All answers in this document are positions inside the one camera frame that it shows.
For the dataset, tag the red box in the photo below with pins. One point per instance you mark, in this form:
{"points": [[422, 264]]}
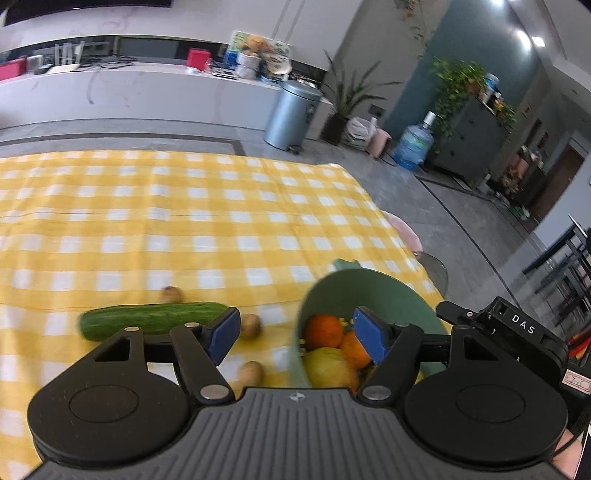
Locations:
{"points": [[197, 59]]}

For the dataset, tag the pink flat box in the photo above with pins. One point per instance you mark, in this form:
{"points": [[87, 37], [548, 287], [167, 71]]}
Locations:
{"points": [[13, 69]]}

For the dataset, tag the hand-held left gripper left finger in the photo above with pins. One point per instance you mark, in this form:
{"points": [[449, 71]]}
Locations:
{"points": [[224, 334]]}

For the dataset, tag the black dining chair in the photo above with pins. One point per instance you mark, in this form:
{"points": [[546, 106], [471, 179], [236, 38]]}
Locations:
{"points": [[563, 272]]}

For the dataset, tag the trailing pothos plant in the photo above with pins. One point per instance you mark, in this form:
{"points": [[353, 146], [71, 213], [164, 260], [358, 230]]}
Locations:
{"points": [[455, 81]]}

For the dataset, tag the long-leaf potted plant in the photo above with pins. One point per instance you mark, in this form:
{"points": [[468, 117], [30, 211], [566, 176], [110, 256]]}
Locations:
{"points": [[334, 129]]}

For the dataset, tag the white router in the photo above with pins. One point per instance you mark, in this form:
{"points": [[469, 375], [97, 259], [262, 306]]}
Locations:
{"points": [[67, 64]]}

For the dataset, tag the green cucumber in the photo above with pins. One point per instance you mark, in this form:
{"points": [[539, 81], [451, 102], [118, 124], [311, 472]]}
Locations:
{"points": [[147, 318]]}

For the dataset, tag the blue water jug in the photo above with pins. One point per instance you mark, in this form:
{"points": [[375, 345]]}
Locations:
{"points": [[415, 145]]}

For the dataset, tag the white plastic bag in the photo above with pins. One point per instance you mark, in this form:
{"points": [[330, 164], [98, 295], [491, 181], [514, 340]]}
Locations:
{"points": [[360, 134]]}

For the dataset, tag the green colander bowl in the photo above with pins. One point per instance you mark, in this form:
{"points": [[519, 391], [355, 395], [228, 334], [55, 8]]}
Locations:
{"points": [[369, 286]]}

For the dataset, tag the yellow lemon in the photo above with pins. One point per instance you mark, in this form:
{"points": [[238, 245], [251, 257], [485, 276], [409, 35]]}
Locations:
{"points": [[330, 369]]}

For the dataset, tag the hanging vine plant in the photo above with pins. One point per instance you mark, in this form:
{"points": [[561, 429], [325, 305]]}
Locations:
{"points": [[418, 23]]}

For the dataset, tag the grey metal trash can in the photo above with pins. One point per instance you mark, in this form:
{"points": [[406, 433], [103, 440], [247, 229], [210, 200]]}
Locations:
{"points": [[291, 117]]}

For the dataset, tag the black wall television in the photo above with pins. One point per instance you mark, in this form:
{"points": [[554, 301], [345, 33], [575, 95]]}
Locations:
{"points": [[55, 4]]}

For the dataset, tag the grey drawer cabinet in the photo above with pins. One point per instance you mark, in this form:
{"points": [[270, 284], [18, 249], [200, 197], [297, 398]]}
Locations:
{"points": [[475, 143]]}

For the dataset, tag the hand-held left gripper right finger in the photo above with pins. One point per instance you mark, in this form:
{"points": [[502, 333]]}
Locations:
{"points": [[371, 334]]}

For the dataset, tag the printed picture panel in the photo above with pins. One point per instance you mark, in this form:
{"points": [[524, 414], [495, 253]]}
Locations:
{"points": [[277, 50]]}

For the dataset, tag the yellow checked tablecloth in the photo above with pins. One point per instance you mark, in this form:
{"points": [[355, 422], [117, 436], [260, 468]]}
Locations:
{"points": [[184, 221]]}

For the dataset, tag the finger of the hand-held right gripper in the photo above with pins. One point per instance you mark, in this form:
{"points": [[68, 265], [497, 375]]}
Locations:
{"points": [[466, 314]]}

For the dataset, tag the pink space heater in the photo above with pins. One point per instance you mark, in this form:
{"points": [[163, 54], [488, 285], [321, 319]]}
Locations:
{"points": [[378, 144]]}

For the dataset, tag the white marble tv console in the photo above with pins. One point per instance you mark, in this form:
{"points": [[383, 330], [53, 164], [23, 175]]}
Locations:
{"points": [[161, 97]]}

